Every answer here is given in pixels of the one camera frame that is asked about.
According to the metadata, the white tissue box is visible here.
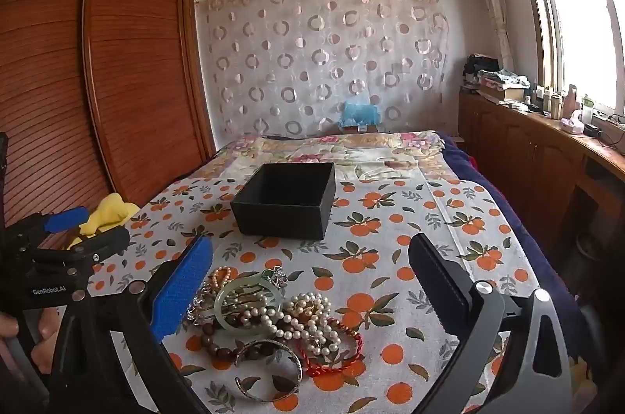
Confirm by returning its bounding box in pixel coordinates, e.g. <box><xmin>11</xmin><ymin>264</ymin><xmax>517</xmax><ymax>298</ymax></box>
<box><xmin>561</xmin><ymin>111</ymin><xmax>585</xmax><ymax>134</ymax></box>

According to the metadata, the floral quilt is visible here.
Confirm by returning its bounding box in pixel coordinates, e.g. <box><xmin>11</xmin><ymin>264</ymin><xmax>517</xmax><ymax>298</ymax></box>
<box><xmin>210</xmin><ymin>129</ymin><xmax>447</xmax><ymax>185</ymax></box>

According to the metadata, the large brown bead bracelet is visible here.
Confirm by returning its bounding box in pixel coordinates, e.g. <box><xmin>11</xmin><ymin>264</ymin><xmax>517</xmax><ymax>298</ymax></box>
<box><xmin>193</xmin><ymin>316</ymin><xmax>274</xmax><ymax>366</ymax></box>

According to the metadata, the yellow plush toy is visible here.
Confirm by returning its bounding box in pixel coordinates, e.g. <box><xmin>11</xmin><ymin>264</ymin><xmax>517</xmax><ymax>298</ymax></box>
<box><xmin>68</xmin><ymin>192</ymin><xmax>140</xmax><ymax>249</ymax></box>

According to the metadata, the blue plush toy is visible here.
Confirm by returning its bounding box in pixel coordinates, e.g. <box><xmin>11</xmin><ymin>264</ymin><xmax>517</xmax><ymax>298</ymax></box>
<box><xmin>338</xmin><ymin>100</ymin><xmax>382</xmax><ymax>129</ymax></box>

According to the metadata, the orange fruit print bedsheet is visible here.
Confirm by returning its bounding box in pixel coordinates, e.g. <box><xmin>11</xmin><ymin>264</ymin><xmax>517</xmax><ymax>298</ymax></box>
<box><xmin>88</xmin><ymin>177</ymin><xmax>543</xmax><ymax>414</ymax></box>

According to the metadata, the pink pearl necklace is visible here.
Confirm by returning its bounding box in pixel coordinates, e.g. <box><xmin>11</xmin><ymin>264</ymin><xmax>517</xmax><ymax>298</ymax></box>
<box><xmin>210</xmin><ymin>266</ymin><xmax>236</xmax><ymax>294</ymax></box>

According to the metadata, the black cardboard box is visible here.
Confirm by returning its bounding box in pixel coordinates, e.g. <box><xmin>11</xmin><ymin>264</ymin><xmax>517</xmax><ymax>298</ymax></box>
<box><xmin>230</xmin><ymin>162</ymin><xmax>337</xmax><ymax>241</ymax></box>

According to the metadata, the wooden frame window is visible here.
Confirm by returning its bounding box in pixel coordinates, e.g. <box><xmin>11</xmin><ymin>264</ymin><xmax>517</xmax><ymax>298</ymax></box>
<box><xmin>505</xmin><ymin>0</ymin><xmax>625</xmax><ymax>116</ymax></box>

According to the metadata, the silver chain bracelet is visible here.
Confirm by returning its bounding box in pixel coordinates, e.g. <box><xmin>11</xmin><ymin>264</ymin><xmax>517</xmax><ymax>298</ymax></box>
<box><xmin>188</xmin><ymin>289</ymin><xmax>218</xmax><ymax>327</ymax></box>

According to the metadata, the white pearl necklace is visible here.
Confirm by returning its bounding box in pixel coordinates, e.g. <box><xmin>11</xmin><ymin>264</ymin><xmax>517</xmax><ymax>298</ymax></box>
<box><xmin>234</xmin><ymin>292</ymin><xmax>338</xmax><ymax>353</ymax></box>

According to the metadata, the red coral bead bracelet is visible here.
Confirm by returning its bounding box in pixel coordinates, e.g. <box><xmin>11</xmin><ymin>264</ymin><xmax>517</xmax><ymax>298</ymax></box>
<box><xmin>298</xmin><ymin>316</ymin><xmax>364</xmax><ymax>378</ymax></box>

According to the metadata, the pale green jade bangle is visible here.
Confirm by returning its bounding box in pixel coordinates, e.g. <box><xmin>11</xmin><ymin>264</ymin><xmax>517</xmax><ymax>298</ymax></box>
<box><xmin>214</xmin><ymin>278</ymin><xmax>284</xmax><ymax>337</ymax></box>

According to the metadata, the long wooden cabinet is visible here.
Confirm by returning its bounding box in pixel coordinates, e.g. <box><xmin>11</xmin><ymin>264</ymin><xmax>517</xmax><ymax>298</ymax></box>
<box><xmin>459</xmin><ymin>91</ymin><xmax>625</xmax><ymax>278</ymax></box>

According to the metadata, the silver charm necklace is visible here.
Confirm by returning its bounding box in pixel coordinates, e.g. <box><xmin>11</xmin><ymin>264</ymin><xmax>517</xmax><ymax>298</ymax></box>
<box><xmin>264</xmin><ymin>266</ymin><xmax>290</xmax><ymax>292</ymax></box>

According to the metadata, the row of small white bottles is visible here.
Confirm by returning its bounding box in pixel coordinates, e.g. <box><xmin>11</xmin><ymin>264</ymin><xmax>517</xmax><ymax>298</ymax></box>
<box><xmin>534</xmin><ymin>84</ymin><xmax>567</xmax><ymax>119</ymax></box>

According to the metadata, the brown wooden wardrobe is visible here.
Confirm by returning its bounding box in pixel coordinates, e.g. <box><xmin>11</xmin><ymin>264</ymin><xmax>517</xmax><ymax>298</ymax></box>
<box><xmin>0</xmin><ymin>0</ymin><xmax>218</xmax><ymax>249</ymax></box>

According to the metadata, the dark blue blanket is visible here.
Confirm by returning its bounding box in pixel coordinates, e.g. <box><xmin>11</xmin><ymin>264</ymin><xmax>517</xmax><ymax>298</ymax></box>
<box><xmin>437</xmin><ymin>133</ymin><xmax>587</xmax><ymax>322</ymax></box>

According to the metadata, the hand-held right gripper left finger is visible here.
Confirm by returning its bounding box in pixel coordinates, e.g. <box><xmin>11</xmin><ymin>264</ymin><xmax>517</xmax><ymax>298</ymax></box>
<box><xmin>46</xmin><ymin>234</ymin><xmax>214</xmax><ymax>414</ymax></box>

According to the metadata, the circle print sheer curtain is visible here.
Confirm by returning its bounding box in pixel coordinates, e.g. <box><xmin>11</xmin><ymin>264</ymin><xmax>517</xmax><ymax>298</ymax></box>
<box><xmin>195</xmin><ymin>0</ymin><xmax>452</xmax><ymax>138</ymax></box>

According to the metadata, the pile of folded clothes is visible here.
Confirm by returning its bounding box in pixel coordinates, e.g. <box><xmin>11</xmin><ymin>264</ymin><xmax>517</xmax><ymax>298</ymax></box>
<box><xmin>463</xmin><ymin>52</ymin><xmax>530</xmax><ymax>104</ymax></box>

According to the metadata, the person's left hand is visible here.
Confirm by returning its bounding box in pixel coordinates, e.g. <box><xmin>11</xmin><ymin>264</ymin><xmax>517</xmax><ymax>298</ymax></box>
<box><xmin>0</xmin><ymin>306</ymin><xmax>64</xmax><ymax>376</ymax></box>

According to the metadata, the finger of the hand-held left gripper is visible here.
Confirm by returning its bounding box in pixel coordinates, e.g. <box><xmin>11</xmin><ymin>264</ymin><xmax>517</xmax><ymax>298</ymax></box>
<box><xmin>68</xmin><ymin>227</ymin><xmax>132</xmax><ymax>268</ymax></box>
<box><xmin>14</xmin><ymin>207</ymin><xmax>89</xmax><ymax>244</ymax></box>

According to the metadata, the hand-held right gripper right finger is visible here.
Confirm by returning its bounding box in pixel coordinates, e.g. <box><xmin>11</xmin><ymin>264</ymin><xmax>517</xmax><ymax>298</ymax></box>
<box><xmin>407</xmin><ymin>232</ymin><xmax>574</xmax><ymax>414</ymax></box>

